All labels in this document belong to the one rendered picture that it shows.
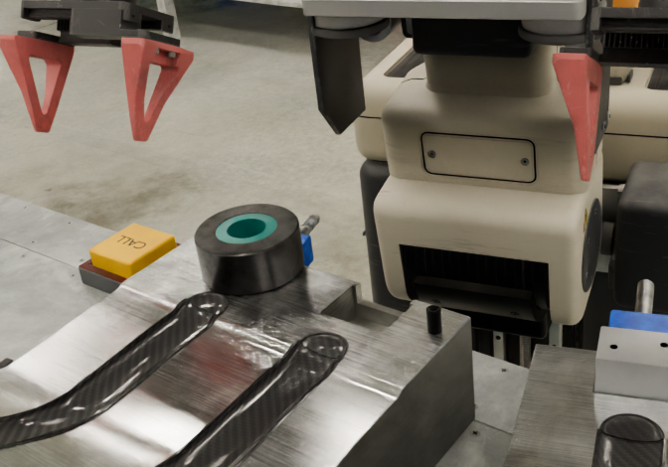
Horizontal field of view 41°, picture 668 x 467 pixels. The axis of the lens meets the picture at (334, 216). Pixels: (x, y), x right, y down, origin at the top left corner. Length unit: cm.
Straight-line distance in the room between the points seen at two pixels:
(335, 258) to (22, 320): 162
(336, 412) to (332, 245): 195
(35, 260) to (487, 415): 52
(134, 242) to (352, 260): 157
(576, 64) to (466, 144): 41
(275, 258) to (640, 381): 26
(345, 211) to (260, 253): 202
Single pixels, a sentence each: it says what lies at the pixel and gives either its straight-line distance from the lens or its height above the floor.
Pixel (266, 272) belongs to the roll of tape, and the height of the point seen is 91.
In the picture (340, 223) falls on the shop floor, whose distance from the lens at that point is 260.
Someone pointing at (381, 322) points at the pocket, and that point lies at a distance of 66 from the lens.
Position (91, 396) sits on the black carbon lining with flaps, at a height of 88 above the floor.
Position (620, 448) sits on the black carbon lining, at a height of 85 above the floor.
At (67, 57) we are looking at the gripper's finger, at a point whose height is 103.
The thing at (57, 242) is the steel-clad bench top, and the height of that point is 80.
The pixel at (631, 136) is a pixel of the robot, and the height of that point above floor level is 76.
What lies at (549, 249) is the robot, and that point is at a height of 76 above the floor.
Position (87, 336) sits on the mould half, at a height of 88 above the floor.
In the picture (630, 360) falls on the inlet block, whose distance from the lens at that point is 60.
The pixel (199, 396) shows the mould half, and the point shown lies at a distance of 59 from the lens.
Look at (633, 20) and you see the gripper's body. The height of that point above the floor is 108.
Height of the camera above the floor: 125
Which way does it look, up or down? 28 degrees down
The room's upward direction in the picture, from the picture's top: 7 degrees counter-clockwise
